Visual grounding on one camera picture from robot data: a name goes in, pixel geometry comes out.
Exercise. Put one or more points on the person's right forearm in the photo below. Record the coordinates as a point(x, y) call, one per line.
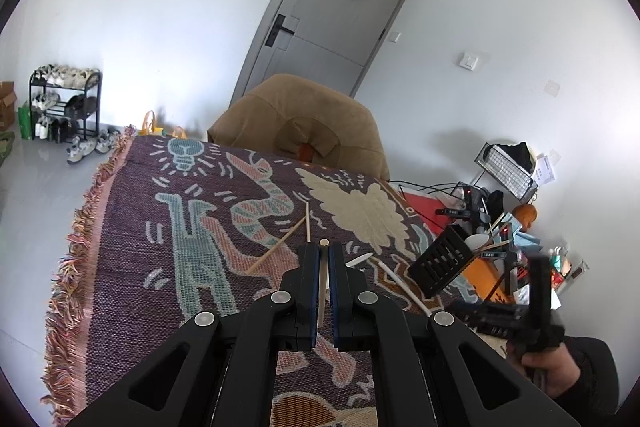
point(595, 372)

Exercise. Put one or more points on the green floor mat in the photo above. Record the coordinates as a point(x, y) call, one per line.
point(5, 148)

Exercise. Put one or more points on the orange plush toy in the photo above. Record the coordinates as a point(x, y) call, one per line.
point(525, 216)

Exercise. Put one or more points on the grey panel door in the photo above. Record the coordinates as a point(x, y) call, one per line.
point(330, 22)

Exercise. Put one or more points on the cardboard box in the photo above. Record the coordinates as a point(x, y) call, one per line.
point(6, 104)

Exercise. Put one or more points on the white paper sheet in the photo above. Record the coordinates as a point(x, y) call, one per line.
point(545, 169)

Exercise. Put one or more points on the person's right hand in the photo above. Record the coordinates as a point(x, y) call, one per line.
point(550, 372)

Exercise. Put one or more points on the black cloth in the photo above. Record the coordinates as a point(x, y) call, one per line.
point(517, 154)

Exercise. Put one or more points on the orange cushion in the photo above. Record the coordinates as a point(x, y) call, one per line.
point(306, 152)

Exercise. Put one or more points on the white light switch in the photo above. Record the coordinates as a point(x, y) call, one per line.
point(469, 61)

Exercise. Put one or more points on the rows of shoes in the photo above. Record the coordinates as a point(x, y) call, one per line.
point(65, 77)

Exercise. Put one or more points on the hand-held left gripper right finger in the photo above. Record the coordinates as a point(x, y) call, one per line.
point(336, 292)

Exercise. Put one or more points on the colourful jar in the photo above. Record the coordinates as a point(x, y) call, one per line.
point(560, 263)

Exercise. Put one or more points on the black slotted utensil holder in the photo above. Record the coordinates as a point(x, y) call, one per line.
point(440, 262)

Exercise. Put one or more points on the black pouch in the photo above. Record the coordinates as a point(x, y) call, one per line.
point(496, 203)

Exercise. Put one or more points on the dark green shopping bag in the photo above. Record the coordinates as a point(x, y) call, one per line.
point(25, 121)

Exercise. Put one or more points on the light blue box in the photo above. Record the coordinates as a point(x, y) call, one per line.
point(516, 227)

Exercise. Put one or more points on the yellow bag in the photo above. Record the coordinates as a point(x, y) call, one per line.
point(150, 123)

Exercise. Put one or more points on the slim bamboo chopstick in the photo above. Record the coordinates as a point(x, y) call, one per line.
point(308, 222)
point(275, 249)
point(322, 267)

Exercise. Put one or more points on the tan upholstered chair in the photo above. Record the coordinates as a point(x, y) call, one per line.
point(260, 117)

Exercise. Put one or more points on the small white wall switch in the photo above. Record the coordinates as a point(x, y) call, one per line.
point(395, 37)

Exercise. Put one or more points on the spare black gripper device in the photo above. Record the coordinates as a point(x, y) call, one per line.
point(507, 257)
point(470, 207)

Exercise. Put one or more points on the grey sneaker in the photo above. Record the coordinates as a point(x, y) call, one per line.
point(81, 151)
point(107, 142)

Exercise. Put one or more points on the black shoe rack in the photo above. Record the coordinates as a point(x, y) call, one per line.
point(98, 107)

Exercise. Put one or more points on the printed fringed blanket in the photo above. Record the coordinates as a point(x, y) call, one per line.
point(150, 257)

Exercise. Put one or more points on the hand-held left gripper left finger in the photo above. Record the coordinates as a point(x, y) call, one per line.
point(312, 287)

